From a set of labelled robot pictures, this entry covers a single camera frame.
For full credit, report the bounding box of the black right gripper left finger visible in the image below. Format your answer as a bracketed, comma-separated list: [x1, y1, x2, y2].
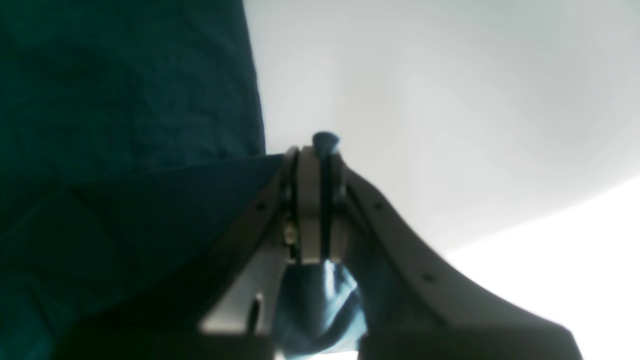
[198, 146, 323, 360]

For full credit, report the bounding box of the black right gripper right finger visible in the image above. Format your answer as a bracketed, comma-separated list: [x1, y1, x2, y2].
[327, 153, 583, 360]

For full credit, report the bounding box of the dark blue T-shirt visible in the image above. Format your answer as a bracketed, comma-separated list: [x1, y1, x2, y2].
[0, 0, 368, 360]

